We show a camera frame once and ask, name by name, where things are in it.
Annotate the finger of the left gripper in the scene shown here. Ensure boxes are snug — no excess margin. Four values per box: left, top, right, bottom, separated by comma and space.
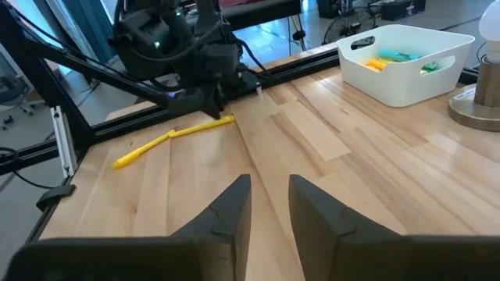
166, 84, 227, 121

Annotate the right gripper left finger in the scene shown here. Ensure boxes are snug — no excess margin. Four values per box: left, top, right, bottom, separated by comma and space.
2, 173, 253, 281

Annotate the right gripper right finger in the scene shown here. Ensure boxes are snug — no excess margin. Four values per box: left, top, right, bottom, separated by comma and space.
287, 173, 500, 281

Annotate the teal highlighter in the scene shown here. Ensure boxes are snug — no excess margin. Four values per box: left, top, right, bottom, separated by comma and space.
377, 48, 425, 63

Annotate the green highlighter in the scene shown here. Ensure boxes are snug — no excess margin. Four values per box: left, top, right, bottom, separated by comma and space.
420, 60, 441, 76

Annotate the black workbench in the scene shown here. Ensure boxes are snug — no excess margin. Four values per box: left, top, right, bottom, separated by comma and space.
218, 0, 304, 32

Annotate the black floor fan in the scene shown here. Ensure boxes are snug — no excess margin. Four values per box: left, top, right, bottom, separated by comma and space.
322, 5, 378, 46

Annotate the white plastic bin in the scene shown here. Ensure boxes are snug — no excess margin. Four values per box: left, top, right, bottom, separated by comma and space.
335, 23, 477, 108

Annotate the white bulb table lamp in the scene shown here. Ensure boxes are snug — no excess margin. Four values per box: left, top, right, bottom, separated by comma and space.
448, 0, 500, 133

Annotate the silver frame bracket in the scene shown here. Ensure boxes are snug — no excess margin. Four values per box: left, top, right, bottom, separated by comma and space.
49, 105, 79, 179

